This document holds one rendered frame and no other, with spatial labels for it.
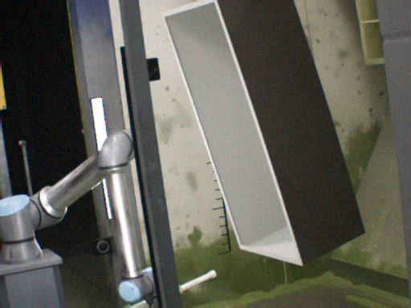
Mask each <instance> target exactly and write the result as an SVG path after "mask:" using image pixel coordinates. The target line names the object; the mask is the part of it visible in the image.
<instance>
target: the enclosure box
mask: <svg viewBox="0 0 411 308"><path fill-rule="evenodd" d="M161 17H162V19H163V21H164V23H165V28H166V30H167V32H168V36H169V40H170V42H171V44H172V48H173V52H174V54H175V56H176V60H177V64H178V66H179V68H180V70H181V76H182V78H183V80H184V82H185V88H186V90H187V92H188V94H189V100H190V102H191V104H192V106H193V109H194V112H195V116H196V119H197V122H198V125H199V127H200V131H201V135H202V137H203V140H204V141H205V147H206V150H207V152H208V154H209V156H210V159H211V164H212V166H213V168H214V172H215V174H216V179H217V181H218V184H219V187H220V189H221V191H222V197H223V200H224V201H225V204H226V210H227V212H228V214H229V216H230V219H231V224H232V226H233V228H234V231H235V233H236V238H237V240H238V243H239V246H240V248H241V249H244V250H246V251H251V252H254V253H258V254H262V255H265V256H268V257H274V258H277V259H279V260H281V261H288V262H290V263H295V264H298V265H301V266H304V265H306V264H307V263H309V262H310V261H314V260H315V259H317V258H318V257H321V256H323V255H325V254H326V253H329V252H330V251H332V250H334V249H337V248H338V247H340V246H342V245H345V244H346V243H347V242H349V241H350V240H353V239H355V238H357V237H359V236H360V235H361V234H364V233H365V231H364V225H363V222H362V218H361V215H360V211H359V207H358V205H357V202H356V196H355V193H354V192H353V187H352V183H351V181H350V180H351V178H350V176H349V174H348V170H347V165H346V162H345V160H344V154H343V152H342V149H341V147H340V141H339V139H338V135H337V134H336V127H335V125H334V123H333V120H332V117H331V112H330V109H329V106H328V103H327V100H326V96H325V94H324V90H323V87H322V85H321V82H320V79H319V74H318V72H317V69H316V67H315V63H314V59H313V56H312V53H311V50H310V47H309V45H308V43H307V36H306V35H305V32H304V29H303V26H302V24H301V21H300V17H299V13H298V11H297V9H296V6H295V3H294V0H198V1H194V2H191V3H188V4H186V5H182V6H179V7H177V8H172V9H170V10H167V11H165V12H161Z"/></svg>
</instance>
